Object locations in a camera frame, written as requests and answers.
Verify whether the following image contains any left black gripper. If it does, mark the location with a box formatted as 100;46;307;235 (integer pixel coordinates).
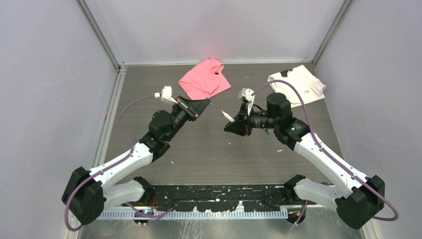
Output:
166;96;210;141

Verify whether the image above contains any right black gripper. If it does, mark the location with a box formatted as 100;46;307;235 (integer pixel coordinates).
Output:
224;103;278;136

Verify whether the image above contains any white blue marker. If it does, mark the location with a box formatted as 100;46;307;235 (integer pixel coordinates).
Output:
221;111;234;122

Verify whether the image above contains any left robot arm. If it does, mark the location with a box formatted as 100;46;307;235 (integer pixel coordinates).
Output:
62;96;211;231

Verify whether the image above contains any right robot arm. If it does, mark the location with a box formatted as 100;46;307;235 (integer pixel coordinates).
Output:
223;93;385;230

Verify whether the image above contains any pink cloth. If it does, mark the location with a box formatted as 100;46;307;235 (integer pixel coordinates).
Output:
179;59;231;100

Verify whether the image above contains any white cloth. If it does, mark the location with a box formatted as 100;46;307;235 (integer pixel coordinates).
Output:
267;65;326;108

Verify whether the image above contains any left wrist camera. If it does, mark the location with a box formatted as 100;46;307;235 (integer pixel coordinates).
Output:
154;86;178;106

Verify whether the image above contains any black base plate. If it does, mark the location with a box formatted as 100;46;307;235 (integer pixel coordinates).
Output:
134;184;303;212

